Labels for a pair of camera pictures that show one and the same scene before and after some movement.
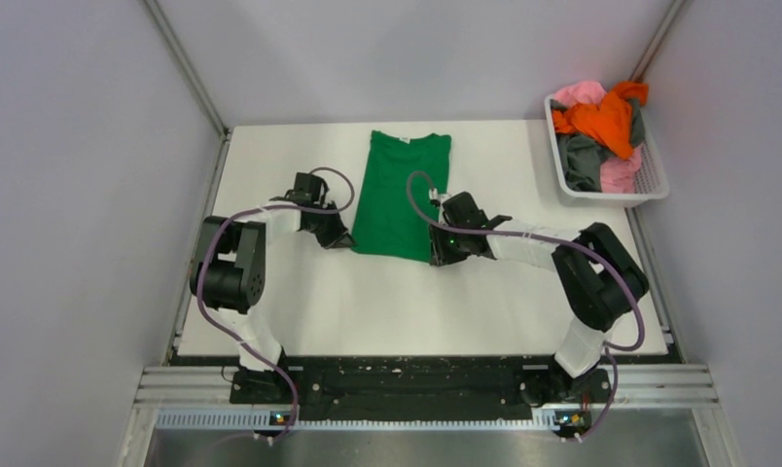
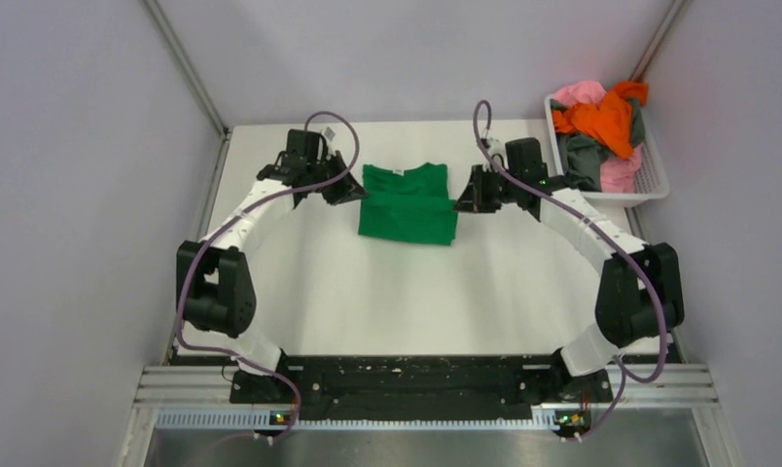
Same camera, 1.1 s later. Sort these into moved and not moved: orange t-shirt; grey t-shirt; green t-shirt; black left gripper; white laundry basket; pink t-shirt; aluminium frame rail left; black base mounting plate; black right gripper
Moved: black left gripper; black right gripper; green t-shirt
Not moved: orange t-shirt; black base mounting plate; grey t-shirt; pink t-shirt; aluminium frame rail left; white laundry basket
